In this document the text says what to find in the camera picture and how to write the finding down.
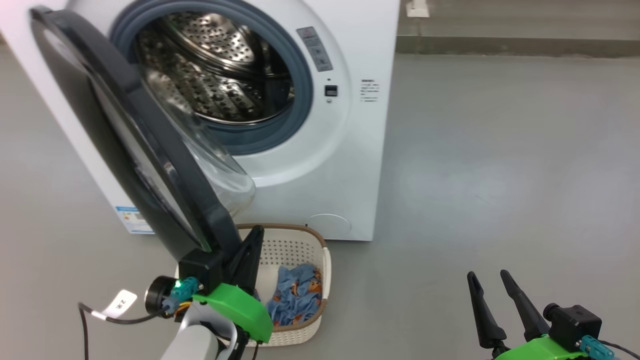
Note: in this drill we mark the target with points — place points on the dark round glass washer door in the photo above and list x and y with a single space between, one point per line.
165 165

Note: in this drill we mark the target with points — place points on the blue energy label sticker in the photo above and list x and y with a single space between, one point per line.
132 220

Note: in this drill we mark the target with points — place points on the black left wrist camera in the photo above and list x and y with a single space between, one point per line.
200 267

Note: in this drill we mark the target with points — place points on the grey warning label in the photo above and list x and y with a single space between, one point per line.
315 49

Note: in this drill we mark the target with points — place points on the black door latch socket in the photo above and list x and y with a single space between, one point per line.
331 90

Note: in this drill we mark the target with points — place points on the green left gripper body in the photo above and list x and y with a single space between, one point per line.
240 307

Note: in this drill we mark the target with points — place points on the white wall socket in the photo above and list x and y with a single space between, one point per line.
417 7

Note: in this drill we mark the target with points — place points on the blue printed garment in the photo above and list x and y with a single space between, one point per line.
287 312
302 280

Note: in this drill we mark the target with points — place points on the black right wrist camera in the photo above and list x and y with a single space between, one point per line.
575 322

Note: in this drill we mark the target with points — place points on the white front-load washing machine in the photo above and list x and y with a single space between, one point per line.
350 165

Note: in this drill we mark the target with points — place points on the round white filter cover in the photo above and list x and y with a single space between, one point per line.
327 224

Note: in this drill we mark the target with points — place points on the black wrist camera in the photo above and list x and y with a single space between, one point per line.
575 322
200 267

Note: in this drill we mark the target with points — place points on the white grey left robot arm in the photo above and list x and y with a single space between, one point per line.
192 345

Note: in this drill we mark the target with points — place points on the cream perforated laundry basket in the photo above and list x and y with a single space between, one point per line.
295 245

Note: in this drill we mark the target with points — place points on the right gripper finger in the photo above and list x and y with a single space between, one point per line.
527 317
487 320

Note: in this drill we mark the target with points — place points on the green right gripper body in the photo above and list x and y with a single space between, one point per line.
535 351

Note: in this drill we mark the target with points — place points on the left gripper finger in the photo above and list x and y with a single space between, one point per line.
247 265

